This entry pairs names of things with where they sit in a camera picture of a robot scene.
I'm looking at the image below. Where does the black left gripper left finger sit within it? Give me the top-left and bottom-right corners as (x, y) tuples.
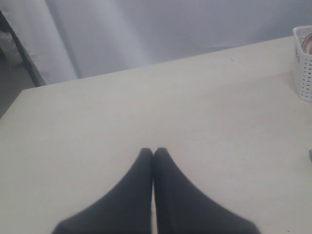
(53, 148), (153, 234)

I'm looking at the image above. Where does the white perforated plastic basket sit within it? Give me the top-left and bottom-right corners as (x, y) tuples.
(292, 25), (312, 102)

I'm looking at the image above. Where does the dark metal frame post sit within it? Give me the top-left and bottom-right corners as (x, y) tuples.
(0, 12), (46, 87)

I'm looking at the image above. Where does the silver fork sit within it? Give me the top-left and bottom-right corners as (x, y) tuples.
(309, 149), (312, 162)

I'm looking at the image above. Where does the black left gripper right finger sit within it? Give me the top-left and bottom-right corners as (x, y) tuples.
(153, 148), (260, 234)

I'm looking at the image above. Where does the white backdrop curtain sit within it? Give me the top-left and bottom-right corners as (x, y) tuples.
(0, 0), (312, 84)

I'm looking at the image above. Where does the round brown wooden plate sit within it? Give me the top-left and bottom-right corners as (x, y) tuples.
(301, 33), (312, 55)

